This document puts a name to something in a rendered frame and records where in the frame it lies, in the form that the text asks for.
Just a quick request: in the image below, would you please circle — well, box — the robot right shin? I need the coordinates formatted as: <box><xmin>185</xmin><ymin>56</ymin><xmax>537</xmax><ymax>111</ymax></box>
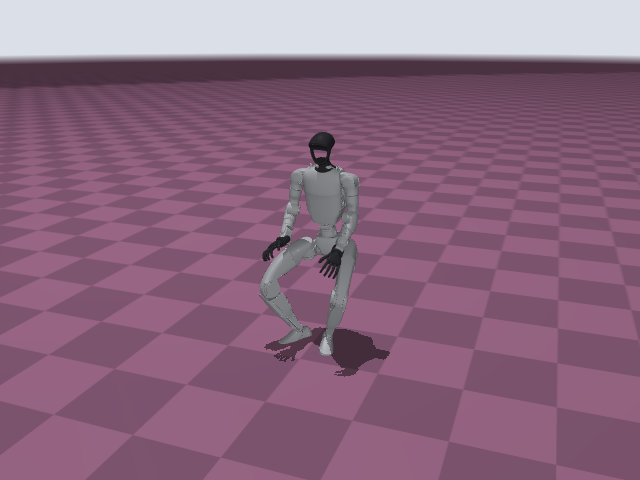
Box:
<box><xmin>258</xmin><ymin>292</ymin><xmax>304</xmax><ymax>333</ymax></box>

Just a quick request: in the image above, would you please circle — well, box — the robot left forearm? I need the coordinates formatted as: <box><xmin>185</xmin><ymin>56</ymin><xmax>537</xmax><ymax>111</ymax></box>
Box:
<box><xmin>335</xmin><ymin>212</ymin><xmax>358</xmax><ymax>253</ymax></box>

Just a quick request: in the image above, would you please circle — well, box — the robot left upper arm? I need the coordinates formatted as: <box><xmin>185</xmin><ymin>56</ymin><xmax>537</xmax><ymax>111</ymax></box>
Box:
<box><xmin>340</xmin><ymin>172</ymin><xmax>360</xmax><ymax>224</ymax></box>

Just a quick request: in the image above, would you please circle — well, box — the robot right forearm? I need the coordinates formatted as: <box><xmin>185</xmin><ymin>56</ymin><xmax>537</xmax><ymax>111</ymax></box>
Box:
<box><xmin>280</xmin><ymin>203</ymin><xmax>296</xmax><ymax>246</ymax></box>

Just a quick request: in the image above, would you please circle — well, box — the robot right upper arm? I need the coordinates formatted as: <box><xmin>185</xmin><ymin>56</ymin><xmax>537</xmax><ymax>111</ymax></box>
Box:
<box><xmin>287</xmin><ymin>168</ymin><xmax>306</xmax><ymax>216</ymax></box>

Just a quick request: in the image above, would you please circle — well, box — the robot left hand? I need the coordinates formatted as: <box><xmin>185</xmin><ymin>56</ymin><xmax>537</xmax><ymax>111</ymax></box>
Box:
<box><xmin>318</xmin><ymin>244</ymin><xmax>344</xmax><ymax>279</ymax></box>

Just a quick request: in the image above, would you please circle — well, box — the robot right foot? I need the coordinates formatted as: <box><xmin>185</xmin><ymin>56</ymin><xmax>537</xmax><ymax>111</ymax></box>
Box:
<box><xmin>278</xmin><ymin>326</ymin><xmax>312</xmax><ymax>344</ymax></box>

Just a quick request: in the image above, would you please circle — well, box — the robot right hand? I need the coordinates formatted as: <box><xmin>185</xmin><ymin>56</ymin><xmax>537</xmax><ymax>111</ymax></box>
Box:
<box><xmin>262</xmin><ymin>235</ymin><xmax>291</xmax><ymax>261</ymax></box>

